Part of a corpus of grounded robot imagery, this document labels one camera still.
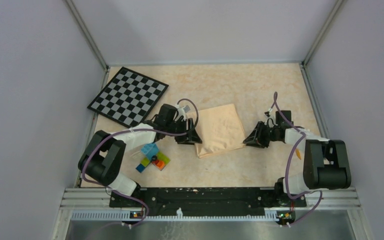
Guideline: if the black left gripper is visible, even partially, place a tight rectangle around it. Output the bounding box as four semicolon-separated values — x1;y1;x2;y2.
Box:
165;117;202;145

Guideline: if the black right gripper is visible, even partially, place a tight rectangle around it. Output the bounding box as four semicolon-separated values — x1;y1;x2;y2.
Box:
243;121;280;148

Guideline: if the orange cloth napkin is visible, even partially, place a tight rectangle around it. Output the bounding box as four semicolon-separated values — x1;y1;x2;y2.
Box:
195;103;246;159

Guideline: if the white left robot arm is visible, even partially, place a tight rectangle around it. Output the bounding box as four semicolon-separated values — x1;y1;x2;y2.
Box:
77;104;199;207

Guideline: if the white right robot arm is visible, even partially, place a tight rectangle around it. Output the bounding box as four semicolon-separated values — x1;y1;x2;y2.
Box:
243;110;352;206

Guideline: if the colourful toy block pile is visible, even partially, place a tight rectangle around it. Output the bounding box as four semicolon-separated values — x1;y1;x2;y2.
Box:
131;143;171;173

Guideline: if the black white checkerboard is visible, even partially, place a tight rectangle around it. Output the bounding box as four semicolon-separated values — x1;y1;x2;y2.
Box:
87;67;169;128

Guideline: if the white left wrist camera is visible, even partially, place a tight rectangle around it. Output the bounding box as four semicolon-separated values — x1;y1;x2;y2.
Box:
174;104;191;121

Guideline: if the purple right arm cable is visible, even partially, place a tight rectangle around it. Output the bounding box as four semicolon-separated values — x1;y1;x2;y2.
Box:
264;91;324;228

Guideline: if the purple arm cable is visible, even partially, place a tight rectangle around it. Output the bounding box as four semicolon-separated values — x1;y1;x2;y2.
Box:
264;91;324;228
80;98;200;229

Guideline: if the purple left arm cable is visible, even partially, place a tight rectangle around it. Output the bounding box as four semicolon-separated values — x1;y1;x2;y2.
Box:
80;98;200;229

